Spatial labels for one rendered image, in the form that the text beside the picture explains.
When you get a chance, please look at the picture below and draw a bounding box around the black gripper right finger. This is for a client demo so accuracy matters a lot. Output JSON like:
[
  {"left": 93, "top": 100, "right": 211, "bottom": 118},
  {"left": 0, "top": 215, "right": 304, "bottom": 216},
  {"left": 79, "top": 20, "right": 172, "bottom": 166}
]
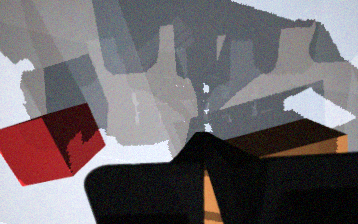
[{"left": 201, "top": 132, "right": 358, "bottom": 224}]

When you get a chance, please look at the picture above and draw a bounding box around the red square block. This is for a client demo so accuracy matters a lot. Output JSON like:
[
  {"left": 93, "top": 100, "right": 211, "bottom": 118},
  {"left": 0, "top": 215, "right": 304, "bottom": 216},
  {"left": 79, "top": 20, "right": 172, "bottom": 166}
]
[{"left": 0, "top": 103, "right": 106, "bottom": 186}]

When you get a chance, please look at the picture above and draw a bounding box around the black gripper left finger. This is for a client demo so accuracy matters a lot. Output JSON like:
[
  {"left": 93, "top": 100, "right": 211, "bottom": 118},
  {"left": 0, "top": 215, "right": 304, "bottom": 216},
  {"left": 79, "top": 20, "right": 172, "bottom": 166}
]
[{"left": 84, "top": 132, "right": 205, "bottom": 224}]

